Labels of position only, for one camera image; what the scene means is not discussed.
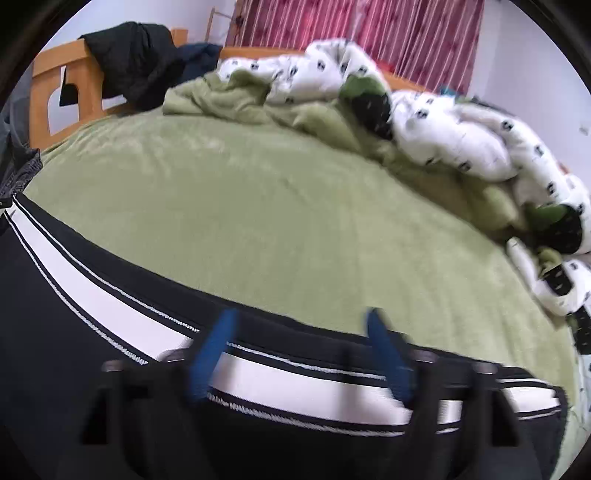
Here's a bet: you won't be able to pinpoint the green fleece blanket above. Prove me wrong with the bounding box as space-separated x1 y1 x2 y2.
162 71 529 238

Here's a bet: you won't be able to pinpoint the green fleece bed sheet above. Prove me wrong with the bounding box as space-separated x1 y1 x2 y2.
25 111 590 474

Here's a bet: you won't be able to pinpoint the grey denim jeans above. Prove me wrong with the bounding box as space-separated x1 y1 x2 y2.
0 66 43 209

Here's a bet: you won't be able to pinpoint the white flower print quilt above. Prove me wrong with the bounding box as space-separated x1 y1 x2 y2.
216 39 590 355

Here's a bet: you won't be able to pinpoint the black jacket on footboard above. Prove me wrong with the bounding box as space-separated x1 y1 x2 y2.
81 22 184 111

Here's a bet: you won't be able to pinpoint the navy blue garment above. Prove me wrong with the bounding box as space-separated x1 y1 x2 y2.
174 42 222 86

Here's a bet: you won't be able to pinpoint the pink striped curtain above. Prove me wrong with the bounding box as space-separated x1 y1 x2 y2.
226 0 485 94

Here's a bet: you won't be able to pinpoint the wooden coat rack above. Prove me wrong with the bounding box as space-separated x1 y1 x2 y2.
204 7 235 45

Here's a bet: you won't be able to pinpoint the wooden bed frame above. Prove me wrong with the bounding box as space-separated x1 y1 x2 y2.
29 40 427 150

